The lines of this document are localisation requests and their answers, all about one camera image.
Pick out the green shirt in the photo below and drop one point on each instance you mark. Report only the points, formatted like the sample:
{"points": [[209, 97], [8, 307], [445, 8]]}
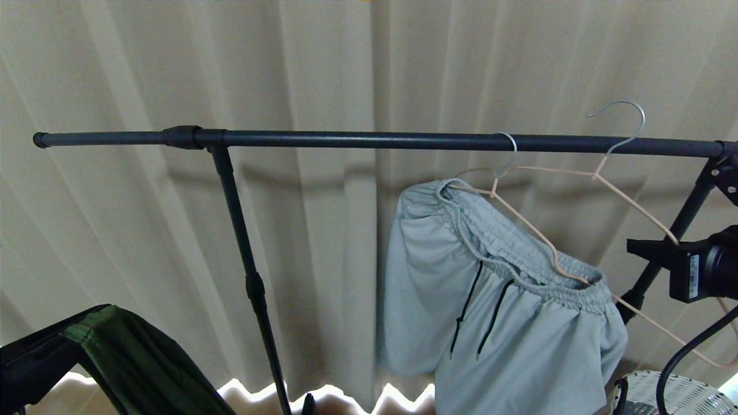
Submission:
{"points": [[144, 369]]}

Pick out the pink clothes hanger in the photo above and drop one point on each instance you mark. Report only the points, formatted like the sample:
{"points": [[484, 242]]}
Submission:
{"points": [[542, 242], [634, 207]]}

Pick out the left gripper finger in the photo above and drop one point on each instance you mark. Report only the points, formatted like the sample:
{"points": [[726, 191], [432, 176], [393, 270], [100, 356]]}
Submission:
{"points": [[34, 369]]}

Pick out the beige curtain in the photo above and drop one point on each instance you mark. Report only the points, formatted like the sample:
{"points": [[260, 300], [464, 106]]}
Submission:
{"points": [[144, 242]]}

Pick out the black clothes rack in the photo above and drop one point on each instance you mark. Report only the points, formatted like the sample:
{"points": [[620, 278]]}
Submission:
{"points": [[346, 139]]}

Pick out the pale grey shorts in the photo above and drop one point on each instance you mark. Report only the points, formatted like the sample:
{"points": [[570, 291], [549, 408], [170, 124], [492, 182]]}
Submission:
{"points": [[519, 346]]}

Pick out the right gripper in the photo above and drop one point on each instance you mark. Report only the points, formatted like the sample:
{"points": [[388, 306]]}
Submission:
{"points": [[709, 271]]}

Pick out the white laundry basket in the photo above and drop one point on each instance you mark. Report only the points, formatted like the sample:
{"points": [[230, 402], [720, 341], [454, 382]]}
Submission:
{"points": [[692, 397]]}

